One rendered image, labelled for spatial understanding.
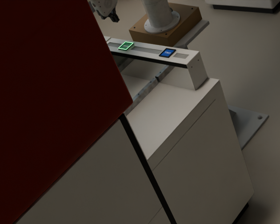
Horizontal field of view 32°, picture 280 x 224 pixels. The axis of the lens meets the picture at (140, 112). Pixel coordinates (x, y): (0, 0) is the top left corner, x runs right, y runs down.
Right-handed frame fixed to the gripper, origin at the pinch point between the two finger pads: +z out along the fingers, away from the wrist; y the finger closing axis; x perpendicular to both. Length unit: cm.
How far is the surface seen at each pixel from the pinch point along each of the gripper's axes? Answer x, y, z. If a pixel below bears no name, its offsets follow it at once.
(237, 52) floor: 40, 95, 134
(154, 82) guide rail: -19.0, -13.1, 25.2
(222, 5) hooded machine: 87, 148, 141
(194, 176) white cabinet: -46, -39, 51
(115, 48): 5.3, -5.8, 14.6
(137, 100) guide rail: -19.0, -25.3, 22.9
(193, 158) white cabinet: -46, -35, 43
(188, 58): -38.1, -4.4, 15.0
